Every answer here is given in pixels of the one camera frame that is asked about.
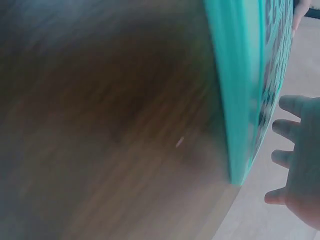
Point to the person's left hand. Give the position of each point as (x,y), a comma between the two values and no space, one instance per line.
(300,13)

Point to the teal plastic basket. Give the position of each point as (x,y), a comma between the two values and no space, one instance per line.
(240,82)

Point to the person's right hand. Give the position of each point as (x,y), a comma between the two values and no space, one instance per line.
(306,155)

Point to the person's left fingers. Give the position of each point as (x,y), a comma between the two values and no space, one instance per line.
(298,21)

